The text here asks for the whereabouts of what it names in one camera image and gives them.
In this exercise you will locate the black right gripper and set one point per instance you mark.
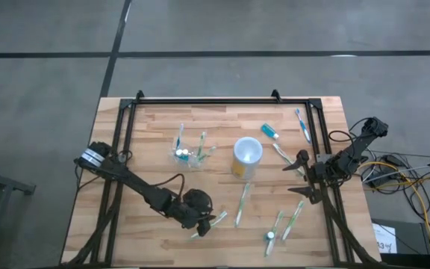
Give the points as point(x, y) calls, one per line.
point(321, 170)

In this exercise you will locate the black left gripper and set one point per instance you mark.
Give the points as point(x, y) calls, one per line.
point(190, 209)

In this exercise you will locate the blue white toothbrush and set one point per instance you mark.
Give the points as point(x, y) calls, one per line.
point(180, 136)
point(304, 129)

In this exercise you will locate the white wipes canister yellow label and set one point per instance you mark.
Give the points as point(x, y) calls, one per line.
point(246, 153)

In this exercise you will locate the clear acrylic organizer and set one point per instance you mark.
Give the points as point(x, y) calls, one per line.
point(175, 161)

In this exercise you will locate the blue mouthwash bottle white cap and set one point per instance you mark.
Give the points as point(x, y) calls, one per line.
point(268, 130)
point(270, 235)
point(186, 152)
point(178, 152)

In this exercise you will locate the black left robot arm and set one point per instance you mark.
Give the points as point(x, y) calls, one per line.
point(140, 185)

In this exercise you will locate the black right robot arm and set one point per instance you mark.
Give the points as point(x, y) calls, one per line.
point(353, 153)

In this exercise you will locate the white toothbrush right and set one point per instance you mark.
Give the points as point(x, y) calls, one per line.
point(282, 153)

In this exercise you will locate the black power brick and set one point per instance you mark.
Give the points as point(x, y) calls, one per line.
point(393, 160)

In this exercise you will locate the white paper sheet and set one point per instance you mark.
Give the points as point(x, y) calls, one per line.
point(383, 235)

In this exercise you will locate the black flat case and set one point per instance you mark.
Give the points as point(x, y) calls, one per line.
point(413, 235)

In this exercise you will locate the black aluminium rig frame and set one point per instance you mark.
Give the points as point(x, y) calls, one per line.
point(218, 101)

